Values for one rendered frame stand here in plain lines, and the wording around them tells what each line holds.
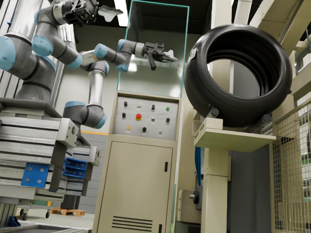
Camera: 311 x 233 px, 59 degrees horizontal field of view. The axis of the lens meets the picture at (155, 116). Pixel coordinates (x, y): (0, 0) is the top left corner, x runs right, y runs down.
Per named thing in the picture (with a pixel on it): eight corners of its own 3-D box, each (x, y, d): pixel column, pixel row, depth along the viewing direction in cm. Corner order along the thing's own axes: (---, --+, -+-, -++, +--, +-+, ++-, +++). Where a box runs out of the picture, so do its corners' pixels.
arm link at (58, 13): (70, 14, 110) (55, -2, 104) (78, 12, 108) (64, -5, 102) (64, 28, 107) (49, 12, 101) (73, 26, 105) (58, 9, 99)
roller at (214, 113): (197, 127, 179) (203, 125, 180) (200, 134, 178) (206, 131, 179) (209, 109, 146) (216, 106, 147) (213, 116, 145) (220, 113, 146)
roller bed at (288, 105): (260, 142, 193) (259, 103, 203) (281, 144, 193) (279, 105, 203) (273, 135, 175) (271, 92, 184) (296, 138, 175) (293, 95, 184)
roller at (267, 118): (241, 137, 178) (240, 131, 180) (248, 138, 178) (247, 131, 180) (263, 121, 145) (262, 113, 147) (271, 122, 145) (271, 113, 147)
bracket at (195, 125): (191, 137, 180) (192, 122, 183) (251, 144, 180) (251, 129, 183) (192, 135, 177) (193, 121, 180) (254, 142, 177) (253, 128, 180)
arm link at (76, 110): (58, 121, 167) (62, 101, 171) (78, 127, 174) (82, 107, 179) (65, 117, 158) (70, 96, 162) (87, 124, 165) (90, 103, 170)
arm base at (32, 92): (4, 100, 109) (11, 77, 112) (21, 113, 123) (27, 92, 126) (41, 103, 108) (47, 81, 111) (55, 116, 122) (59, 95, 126)
